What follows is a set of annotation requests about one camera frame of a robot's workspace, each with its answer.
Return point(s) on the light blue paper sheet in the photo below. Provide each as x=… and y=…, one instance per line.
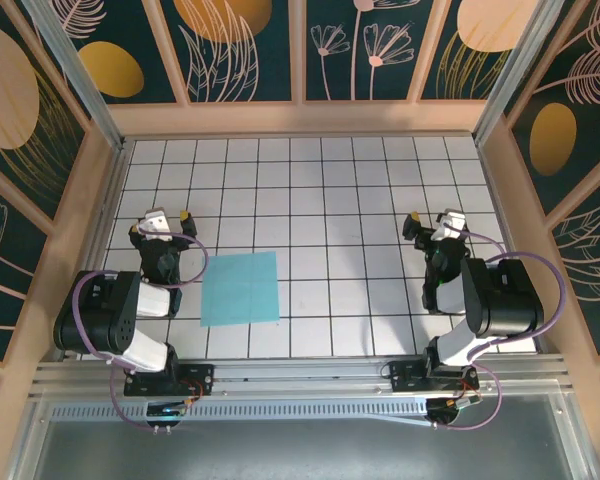
x=240, y=290

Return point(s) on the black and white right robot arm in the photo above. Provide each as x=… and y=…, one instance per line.
x=505, y=300

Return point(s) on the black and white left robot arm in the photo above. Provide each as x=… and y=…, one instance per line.
x=105, y=310

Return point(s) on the grey metal sheet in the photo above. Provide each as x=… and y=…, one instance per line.
x=300, y=450

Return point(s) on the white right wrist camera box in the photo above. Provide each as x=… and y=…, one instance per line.
x=452, y=221

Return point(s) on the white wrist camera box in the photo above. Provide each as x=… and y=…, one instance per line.
x=156, y=225
x=452, y=221

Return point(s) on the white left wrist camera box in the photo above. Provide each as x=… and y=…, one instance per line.
x=156, y=225

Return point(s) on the aluminium side rail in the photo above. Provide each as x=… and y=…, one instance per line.
x=99, y=240

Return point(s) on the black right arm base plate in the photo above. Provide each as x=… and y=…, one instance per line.
x=405, y=375

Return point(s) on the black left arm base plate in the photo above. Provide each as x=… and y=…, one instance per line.
x=200, y=377

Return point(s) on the aluminium corner post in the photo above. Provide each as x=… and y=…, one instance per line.
x=82, y=80
x=515, y=75

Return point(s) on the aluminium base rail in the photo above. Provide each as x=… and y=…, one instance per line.
x=300, y=372

